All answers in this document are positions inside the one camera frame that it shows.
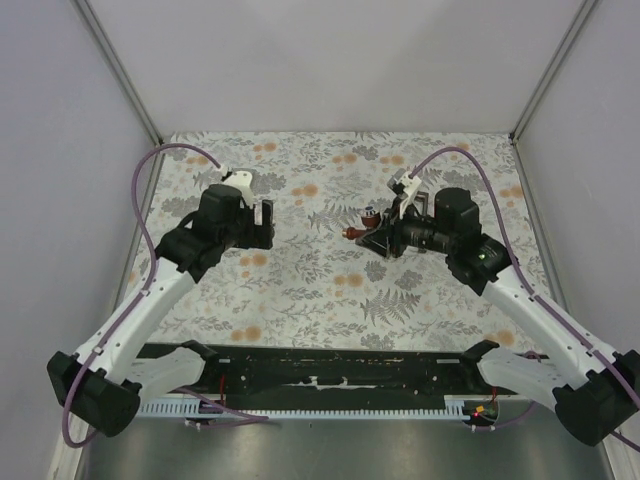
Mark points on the aluminium frame post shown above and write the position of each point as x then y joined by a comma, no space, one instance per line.
107,50
559,57

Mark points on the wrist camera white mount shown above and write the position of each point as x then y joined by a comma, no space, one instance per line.
242,181
405,187

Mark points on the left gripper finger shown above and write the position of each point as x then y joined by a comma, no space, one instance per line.
263,236
264,212

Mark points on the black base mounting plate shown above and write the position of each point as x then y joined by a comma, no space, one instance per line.
252,378

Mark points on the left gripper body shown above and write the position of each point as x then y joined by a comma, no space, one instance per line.
240,234

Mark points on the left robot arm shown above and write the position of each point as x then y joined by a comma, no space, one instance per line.
103,382

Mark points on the floral patterned table mat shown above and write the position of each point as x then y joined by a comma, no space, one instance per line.
316,289

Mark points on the white slotted cable duct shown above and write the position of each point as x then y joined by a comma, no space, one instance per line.
192,408

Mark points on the left aluminium frame post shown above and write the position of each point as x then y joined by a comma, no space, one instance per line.
107,50

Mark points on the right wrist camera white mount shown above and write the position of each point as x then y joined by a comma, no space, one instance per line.
405,187

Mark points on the brown faucet with chrome cap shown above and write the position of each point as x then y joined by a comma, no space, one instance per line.
370,220

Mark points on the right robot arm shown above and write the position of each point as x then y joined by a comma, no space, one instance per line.
591,387

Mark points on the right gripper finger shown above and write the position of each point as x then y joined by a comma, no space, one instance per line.
417,210
379,241

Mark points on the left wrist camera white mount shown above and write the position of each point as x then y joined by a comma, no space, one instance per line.
242,181

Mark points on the right aluminium frame post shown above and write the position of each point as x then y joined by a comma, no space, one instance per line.
559,57

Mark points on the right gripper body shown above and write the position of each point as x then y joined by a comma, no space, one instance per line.
421,233

